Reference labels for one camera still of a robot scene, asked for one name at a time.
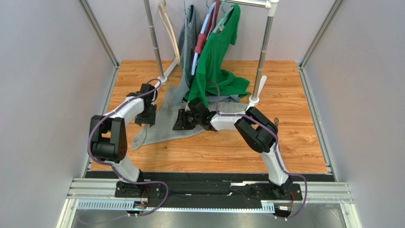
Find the light grey cloth napkin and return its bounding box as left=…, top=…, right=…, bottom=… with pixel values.
left=131, top=85, right=247, bottom=151

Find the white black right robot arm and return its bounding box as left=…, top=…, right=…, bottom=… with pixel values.
left=173, top=98, right=292, bottom=193

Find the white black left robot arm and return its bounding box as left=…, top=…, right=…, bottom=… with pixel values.
left=87, top=84, right=158, bottom=185

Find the wooden hanger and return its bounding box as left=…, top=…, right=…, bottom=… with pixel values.
left=157, top=0, right=180, bottom=65

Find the green hanging shirt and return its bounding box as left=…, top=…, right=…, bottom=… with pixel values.
left=184, top=4, right=250, bottom=107

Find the blue-grey hanging shirt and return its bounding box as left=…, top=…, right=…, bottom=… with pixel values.
left=172, top=4, right=197, bottom=106

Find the white clothes rack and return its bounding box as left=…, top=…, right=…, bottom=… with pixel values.
left=143, top=0, right=280, bottom=107

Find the maroon hanging shirt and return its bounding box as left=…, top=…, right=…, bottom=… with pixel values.
left=194, top=0, right=221, bottom=54

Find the teal green hanger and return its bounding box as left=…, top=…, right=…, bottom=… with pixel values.
left=212, top=0, right=234, bottom=35

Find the light blue hanger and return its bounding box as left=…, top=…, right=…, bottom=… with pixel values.
left=191, top=1, right=218, bottom=76

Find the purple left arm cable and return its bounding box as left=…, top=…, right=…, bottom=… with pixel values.
left=87, top=78, right=169, bottom=218

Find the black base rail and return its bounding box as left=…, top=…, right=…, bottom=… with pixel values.
left=84, top=171, right=336, bottom=210

